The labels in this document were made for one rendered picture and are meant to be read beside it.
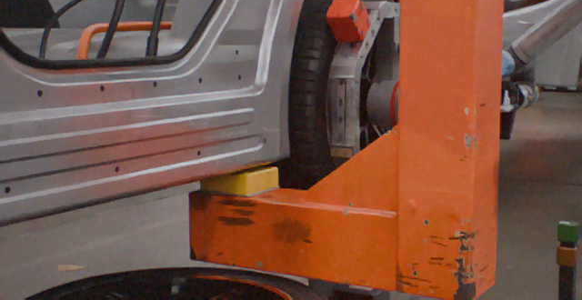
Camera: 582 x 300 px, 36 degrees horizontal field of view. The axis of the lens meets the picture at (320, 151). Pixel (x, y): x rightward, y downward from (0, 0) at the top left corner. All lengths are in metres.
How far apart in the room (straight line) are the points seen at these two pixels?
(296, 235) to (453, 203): 0.37
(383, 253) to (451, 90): 0.36
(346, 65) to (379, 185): 0.44
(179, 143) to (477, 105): 0.58
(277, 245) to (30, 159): 0.66
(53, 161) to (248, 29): 0.65
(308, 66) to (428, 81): 0.51
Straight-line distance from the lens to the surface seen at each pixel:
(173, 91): 1.78
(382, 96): 2.36
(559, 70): 4.98
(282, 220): 1.93
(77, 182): 1.57
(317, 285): 2.56
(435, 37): 1.73
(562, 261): 1.91
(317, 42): 2.20
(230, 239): 2.01
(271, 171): 2.06
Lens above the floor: 1.05
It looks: 8 degrees down
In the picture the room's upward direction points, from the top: straight up
